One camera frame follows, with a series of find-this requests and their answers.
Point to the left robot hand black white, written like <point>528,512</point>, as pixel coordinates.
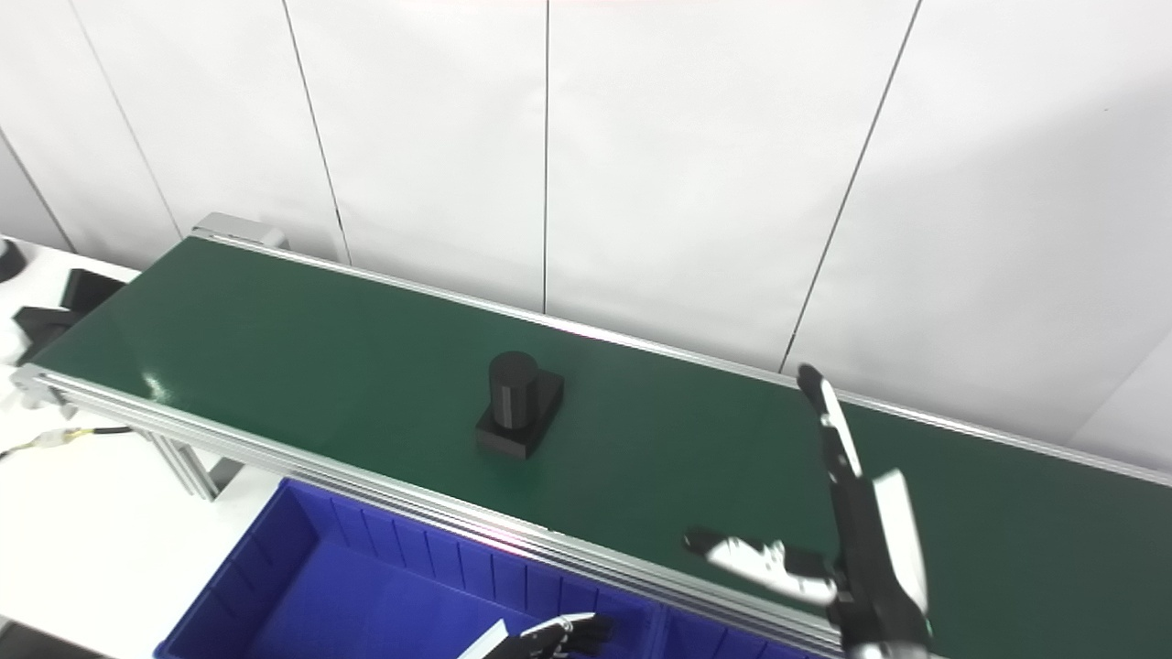
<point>549,641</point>

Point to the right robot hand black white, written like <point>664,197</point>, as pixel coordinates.
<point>870,567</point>

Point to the black cylinder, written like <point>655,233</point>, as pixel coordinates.
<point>517,403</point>

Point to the blue plastic bin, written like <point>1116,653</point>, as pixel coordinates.
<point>723,641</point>
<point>366,595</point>

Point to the green conveyor belt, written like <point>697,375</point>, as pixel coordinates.
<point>320,366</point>
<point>302,467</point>

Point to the aluminium conveyor leg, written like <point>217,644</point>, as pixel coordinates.
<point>188,467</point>

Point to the grey conveyor end housing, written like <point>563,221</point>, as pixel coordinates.
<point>238,229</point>

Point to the black block part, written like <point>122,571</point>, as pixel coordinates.
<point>64,311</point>

